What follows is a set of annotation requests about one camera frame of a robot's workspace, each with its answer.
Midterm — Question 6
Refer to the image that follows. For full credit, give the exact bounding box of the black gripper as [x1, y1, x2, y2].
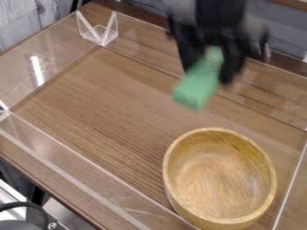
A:
[163, 0, 269, 84]

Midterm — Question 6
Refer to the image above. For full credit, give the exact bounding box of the brown wooden bowl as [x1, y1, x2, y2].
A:
[163, 128, 278, 230]

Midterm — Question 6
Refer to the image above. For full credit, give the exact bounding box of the clear acrylic tray wall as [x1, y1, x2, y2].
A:
[0, 5, 307, 230]

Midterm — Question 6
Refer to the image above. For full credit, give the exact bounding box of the green rectangular block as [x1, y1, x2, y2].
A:
[172, 46, 225, 111]

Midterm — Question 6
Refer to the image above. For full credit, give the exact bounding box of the black cable bottom left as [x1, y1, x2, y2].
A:
[0, 200, 51, 230]

